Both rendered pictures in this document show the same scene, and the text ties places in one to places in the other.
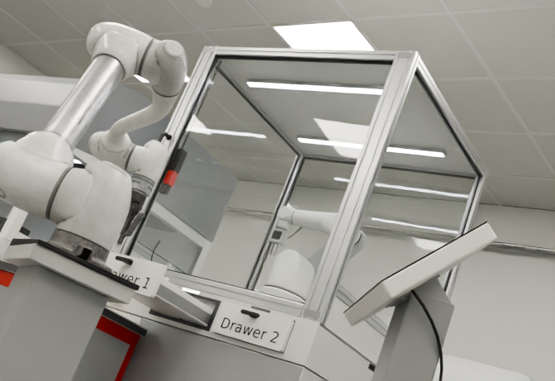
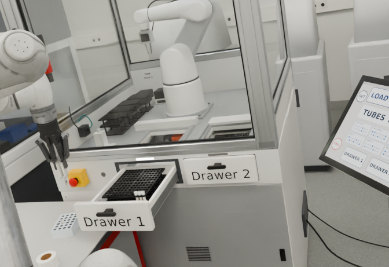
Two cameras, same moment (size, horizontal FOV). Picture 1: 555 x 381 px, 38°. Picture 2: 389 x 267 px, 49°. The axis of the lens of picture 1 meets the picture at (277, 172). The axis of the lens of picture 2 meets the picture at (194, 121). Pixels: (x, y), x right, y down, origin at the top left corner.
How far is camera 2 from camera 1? 171 cm
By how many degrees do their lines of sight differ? 41
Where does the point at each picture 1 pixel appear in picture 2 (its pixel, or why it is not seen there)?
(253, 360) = (235, 191)
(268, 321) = (232, 164)
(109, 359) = (127, 243)
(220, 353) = (204, 195)
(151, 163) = (40, 93)
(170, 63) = (31, 66)
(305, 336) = (271, 163)
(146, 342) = not seen: hidden behind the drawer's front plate
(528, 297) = not seen: outside the picture
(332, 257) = (259, 93)
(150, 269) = (135, 209)
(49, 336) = not seen: outside the picture
